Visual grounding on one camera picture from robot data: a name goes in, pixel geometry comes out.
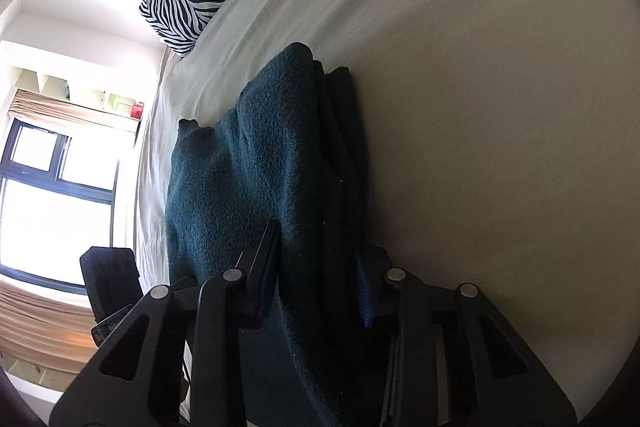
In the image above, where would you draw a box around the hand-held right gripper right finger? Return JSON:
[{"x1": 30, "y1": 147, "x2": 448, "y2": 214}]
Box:
[{"x1": 356, "y1": 247, "x2": 581, "y2": 427}]

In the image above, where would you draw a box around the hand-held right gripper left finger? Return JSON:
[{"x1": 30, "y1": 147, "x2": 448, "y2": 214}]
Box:
[{"x1": 49, "y1": 219, "x2": 282, "y2": 427}]

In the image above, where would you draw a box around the dark teal knit sweater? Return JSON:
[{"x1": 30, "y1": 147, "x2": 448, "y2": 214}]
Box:
[{"x1": 165, "y1": 42, "x2": 401, "y2": 427}]

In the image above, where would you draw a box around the tan striped cloth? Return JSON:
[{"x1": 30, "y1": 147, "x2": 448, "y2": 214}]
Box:
[{"x1": 0, "y1": 277, "x2": 103, "y2": 378}]

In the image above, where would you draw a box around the black framed window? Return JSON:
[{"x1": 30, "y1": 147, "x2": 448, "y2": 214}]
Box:
[{"x1": 0, "y1": 117, "x2": 122, "y2": 294}]

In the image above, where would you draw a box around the beige window blind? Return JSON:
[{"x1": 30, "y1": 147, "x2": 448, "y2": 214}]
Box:
[{"x1": 7, "y1": 89, "x2": 142, "y2": 136}]

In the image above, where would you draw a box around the white cubby shelf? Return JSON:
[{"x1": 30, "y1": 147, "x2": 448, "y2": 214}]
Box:
[{"x1": 7, "y1": 64, "x2": 147, "y2": 122}]

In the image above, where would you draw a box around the beige bed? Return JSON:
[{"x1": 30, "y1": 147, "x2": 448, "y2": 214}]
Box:
[{"x1": 132, "y1": 0, "x2": 640, "y2": 427}]

